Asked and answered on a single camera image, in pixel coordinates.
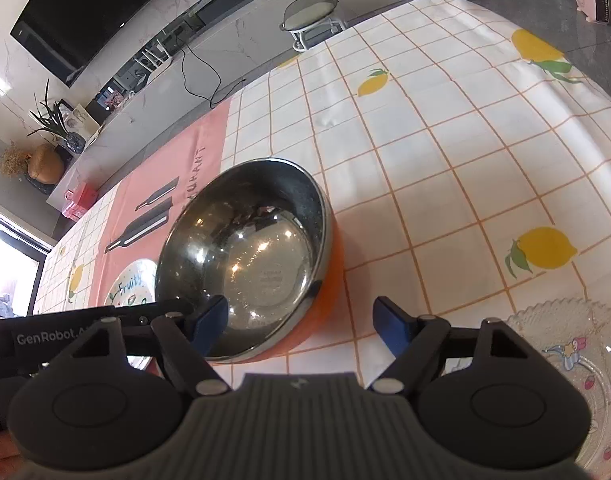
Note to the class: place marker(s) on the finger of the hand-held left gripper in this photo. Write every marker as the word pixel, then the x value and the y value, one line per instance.
pixel 150 309

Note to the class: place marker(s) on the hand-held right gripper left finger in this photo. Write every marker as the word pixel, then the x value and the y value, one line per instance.
pixel 210 325

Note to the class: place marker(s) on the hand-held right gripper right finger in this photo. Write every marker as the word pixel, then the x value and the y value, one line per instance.
pixel 385 320

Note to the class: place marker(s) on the white fruit-print plate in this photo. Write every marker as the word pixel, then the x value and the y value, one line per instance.
pixel 130 285

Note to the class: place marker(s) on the steel bowl with orange outside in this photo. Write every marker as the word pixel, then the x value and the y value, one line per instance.
pixel 265 240

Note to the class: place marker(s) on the person's left hand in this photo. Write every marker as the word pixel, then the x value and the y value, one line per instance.
pixel 0 460

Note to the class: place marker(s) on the large window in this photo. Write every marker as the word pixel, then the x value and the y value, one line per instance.
pixel 10 260

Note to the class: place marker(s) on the red box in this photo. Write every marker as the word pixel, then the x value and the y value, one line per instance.
pixel 80 200

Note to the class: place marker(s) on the checked lemon-print tablecloth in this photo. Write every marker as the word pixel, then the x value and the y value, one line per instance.
pixel 435 160

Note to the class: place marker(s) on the brown gourd-shaped vase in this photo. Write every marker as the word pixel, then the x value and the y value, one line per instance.
pixel 45 162

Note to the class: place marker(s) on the dried flower bunch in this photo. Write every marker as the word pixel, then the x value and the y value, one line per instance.
pixel 13 160

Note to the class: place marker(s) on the blue patterned vase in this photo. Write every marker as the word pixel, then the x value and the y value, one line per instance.
pixel 75 142

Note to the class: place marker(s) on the white framed picture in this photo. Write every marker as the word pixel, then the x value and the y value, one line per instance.
pixel 83 120

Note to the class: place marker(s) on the clear glass cartoon-print plate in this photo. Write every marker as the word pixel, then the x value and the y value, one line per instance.
pixel 585 340

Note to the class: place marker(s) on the green potted plant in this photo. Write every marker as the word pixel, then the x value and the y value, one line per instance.
pixel 53 120

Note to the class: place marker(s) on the colourful small box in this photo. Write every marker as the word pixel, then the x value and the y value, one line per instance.
pixel 113 99

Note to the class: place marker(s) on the long grey marble cabinet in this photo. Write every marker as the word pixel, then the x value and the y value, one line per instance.
pixel 255 40

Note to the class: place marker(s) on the white stool with grey cushion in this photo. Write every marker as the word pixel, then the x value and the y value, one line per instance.
pixel 308 7

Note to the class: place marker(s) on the black wall television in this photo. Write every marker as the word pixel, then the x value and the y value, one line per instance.
pixel 85 15

